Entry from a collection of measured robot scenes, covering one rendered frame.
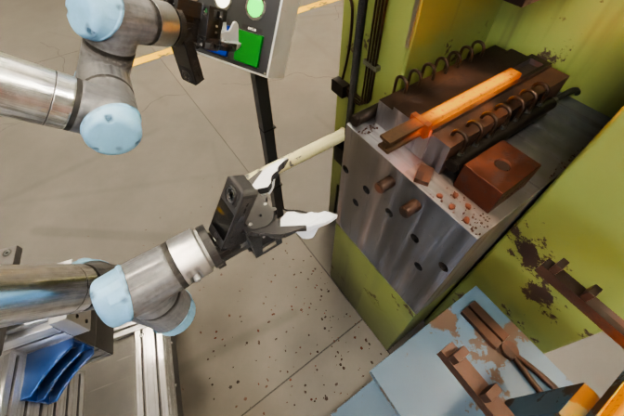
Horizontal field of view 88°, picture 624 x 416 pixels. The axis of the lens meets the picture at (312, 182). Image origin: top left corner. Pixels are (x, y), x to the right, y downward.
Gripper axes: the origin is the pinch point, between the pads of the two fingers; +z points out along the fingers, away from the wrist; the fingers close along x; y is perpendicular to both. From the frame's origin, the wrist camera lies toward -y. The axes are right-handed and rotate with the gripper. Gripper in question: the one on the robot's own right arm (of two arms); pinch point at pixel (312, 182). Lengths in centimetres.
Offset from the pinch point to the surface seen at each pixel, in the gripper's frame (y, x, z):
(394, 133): -1.1, -0.1, 19.0
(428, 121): -1.2, 1.3, 26.8
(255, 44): -2.2, -41.9, 12.3
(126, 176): 100, -129, -40
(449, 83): 1.2, -6.7, 43.5
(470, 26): -2, -18, 64
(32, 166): 100, -168, -83
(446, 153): 2.7, 7.3, 26.8
